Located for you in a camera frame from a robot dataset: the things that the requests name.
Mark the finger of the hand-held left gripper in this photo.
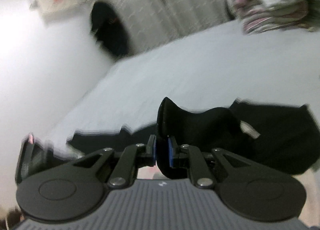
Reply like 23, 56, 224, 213
14, 134, 50, 183

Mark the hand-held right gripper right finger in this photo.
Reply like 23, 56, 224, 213
167, 136, 251, 190

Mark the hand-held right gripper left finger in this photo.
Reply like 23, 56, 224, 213
72, 134, 157, 191

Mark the cream and black sweatshirt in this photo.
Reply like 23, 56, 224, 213
66, 96, 320, 228

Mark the grey bed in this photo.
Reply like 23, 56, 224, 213
47, 19, 320, 170

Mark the hanging dark jacket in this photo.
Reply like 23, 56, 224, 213
89, 1, 131, 58

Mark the grey star-patterned curtain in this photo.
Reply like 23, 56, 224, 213
80, 0, 233, 58

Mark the folded white and pink quilt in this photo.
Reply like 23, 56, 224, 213
226, 0, 311, 36

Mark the white fringed wall cloth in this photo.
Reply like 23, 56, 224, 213
29, 0, 83, 22

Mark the beige knotted cord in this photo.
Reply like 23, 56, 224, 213
303, 22, 318, 33

